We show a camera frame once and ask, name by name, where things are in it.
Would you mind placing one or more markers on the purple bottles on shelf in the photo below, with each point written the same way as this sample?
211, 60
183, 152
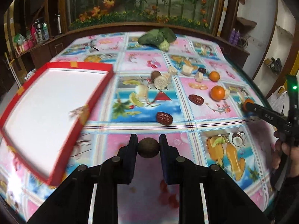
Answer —
234, 37

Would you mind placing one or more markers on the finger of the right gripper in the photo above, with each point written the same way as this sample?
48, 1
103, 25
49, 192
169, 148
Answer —
267, 115

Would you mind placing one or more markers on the pink containers on shelf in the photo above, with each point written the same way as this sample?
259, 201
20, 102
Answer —
23, 43

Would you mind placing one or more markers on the brown round longan fruit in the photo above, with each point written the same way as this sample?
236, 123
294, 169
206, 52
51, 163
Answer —
148, 148

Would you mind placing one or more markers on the steel thermos bottle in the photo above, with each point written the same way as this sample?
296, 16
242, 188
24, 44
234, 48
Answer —
39, 31

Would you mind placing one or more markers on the green leafy bok choy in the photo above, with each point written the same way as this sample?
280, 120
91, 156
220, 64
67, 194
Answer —
160, 38

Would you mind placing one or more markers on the black eyeglasses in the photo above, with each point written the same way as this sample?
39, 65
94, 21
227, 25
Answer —
92, 43

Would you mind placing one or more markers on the orange tangerine gripped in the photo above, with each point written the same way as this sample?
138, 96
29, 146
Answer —
248, 100

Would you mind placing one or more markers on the orange tangerine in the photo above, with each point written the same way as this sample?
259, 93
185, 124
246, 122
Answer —
214, 76
217, 93

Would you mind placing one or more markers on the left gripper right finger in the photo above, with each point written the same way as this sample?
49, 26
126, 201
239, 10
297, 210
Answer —
178, 170

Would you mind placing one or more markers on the red jujube date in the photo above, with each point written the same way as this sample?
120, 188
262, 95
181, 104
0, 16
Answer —
198, 100
164, 118

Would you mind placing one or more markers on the colourful printed tablecloth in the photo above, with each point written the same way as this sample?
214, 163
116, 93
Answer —
234, 146

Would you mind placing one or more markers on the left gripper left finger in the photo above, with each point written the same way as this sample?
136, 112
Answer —
118, 170

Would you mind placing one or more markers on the red gift box lid tray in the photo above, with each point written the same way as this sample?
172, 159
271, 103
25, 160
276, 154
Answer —
44, 119

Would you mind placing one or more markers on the artificial flower glass display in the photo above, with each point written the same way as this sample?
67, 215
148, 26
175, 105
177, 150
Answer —
195, 14

